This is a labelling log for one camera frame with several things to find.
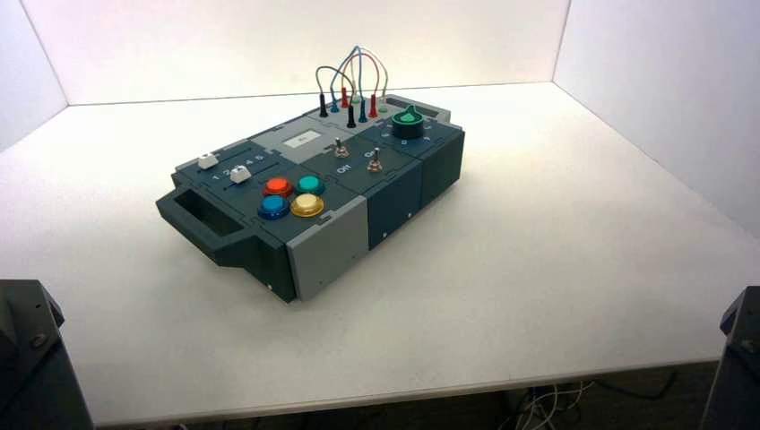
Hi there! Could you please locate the green round push button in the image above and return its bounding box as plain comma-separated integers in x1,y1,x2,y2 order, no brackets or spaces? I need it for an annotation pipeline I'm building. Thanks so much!
295,175,326,197

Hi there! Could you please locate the blue round push button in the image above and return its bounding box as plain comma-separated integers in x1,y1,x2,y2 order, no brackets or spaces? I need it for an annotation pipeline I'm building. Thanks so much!
256,194,291,221

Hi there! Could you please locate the black banana plug cable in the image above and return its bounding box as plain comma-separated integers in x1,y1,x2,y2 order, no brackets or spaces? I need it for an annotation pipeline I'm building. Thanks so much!
315,64,358,129

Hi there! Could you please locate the white banana plug cable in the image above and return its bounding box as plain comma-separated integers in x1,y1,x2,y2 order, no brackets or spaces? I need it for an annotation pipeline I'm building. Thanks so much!
350,56,390,114

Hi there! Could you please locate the yellow round push button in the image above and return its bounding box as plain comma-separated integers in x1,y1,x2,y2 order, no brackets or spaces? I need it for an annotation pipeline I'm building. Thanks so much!
289,193,326,219

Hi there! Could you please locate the blue banana plug cable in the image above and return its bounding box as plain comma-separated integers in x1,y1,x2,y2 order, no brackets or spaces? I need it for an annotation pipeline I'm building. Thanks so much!
330,45,368,124

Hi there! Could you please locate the red round push button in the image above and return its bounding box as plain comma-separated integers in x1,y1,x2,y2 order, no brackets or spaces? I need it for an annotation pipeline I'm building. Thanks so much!
263,176,295,199

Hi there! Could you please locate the green black rotary knob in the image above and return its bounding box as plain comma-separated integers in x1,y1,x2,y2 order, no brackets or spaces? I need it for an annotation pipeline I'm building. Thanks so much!
391,105,427,142

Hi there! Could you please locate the thin white floor cable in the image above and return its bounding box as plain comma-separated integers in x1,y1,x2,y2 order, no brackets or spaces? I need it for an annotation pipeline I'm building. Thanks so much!
516,381,595,430

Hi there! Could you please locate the red banana plug cable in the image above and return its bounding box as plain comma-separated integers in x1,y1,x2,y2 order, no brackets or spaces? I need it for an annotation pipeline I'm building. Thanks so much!
339,53,381,119

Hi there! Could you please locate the dark teal grey control box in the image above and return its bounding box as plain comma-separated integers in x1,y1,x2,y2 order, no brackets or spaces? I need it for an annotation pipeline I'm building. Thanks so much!
155,93,466,304

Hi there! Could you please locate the thin black floor cable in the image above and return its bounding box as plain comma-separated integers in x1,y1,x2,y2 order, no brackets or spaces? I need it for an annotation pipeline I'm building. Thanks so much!
593,370,679,401

